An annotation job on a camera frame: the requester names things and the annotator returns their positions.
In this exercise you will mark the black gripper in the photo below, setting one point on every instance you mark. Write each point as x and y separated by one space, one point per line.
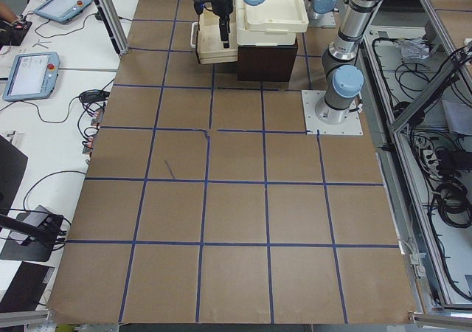
221 9

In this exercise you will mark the wooden drawer with white handle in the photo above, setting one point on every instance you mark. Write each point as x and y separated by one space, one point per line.
205 39

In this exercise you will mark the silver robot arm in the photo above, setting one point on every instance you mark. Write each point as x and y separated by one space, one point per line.
344 79

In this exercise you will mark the dark brown wooden cabinet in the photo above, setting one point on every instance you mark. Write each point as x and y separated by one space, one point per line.
266 63

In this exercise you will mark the cream plastic tray box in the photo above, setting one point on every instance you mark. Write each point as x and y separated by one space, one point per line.
272 23

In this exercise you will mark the upper blue teach pendant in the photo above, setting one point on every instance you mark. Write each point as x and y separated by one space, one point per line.
61 11

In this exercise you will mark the blue teach pendant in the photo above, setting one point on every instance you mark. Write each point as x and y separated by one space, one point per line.
61 11
32 77

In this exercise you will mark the crumpled white paper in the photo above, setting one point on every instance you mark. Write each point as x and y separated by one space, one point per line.
414 49

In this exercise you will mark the lower blue teach pendant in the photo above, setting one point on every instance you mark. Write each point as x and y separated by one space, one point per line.
32 77

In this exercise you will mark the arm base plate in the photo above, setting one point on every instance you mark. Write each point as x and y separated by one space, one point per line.
320 119
320 13

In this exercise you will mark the aluminium frame post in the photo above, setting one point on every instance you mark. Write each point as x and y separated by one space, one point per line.
113 26

